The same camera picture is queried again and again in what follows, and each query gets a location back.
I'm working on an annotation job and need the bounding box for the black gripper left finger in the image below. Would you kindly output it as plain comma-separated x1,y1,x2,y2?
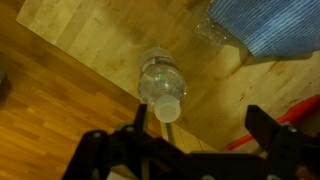
123,103,149,139

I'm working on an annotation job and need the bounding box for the blue cloth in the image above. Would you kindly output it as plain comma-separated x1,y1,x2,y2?
207,0,320,58

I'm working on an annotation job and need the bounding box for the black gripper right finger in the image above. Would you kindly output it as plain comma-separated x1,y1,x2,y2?
244,104,283,153

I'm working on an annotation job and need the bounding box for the clear plastic water bottle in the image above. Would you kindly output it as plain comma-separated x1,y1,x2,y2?
137,46,187,124

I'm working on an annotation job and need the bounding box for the crumpled clear plastic bottle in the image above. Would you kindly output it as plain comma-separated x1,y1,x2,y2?
194,14,232,48

